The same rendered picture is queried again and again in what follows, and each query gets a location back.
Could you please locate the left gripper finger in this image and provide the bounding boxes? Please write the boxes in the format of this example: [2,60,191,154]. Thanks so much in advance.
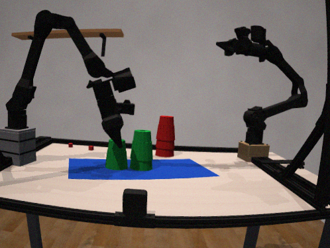
[104,123,123,148]

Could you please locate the green cup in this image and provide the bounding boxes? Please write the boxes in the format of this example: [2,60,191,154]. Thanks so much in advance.
[130,159,152,171]
[130,130,153,161]
[105,139,128,170]

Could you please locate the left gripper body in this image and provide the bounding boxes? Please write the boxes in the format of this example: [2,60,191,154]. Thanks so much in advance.
[97,95,123,129]

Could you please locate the blue flat mat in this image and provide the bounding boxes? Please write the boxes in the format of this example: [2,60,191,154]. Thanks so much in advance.
[68,158,219,180]

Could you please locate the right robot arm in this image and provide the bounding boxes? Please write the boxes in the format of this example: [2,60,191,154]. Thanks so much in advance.
[235,25,308,145]

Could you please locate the red cup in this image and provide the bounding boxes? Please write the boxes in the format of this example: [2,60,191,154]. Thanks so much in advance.
[156,139,174,149]
[156,116,175,141]
[155,148,174,157]

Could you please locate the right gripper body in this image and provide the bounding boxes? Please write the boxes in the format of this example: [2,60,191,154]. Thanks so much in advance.
[225,36,254,56]

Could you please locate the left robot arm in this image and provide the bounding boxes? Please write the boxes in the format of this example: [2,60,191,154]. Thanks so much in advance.
[5,10,136,130]

